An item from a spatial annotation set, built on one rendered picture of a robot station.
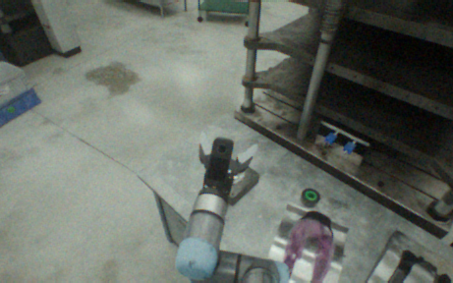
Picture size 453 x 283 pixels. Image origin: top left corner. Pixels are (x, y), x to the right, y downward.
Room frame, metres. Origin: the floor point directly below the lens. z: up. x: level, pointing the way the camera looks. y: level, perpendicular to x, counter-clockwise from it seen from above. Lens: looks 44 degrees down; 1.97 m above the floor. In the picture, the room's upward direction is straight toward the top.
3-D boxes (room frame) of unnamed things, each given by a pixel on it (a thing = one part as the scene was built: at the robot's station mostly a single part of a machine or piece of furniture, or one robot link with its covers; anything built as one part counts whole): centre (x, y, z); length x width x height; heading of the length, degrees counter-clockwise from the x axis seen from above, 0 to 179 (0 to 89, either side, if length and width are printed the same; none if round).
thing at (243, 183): (0.87, -0.05, 0.84); 0.20 x 0.15 x 0.07; 137
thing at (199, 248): (0.26, 0.05, 1.43); 0.11 x 0.08 x 0.09; 168
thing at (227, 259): (0.26, 0.03, 1.34); 0.11 x 0.08 x 0.11; 78
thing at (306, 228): (0.51, -0.34, 0.90); 0.26 x 0.18 x 0.08; 154
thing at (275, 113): (1.38, -0.82, 0.76); 1.30 x 0.84 x 0.07; 47
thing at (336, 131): (1.29, -0.80, 0.87); 0.50 x 0.27 x 0.17; 137
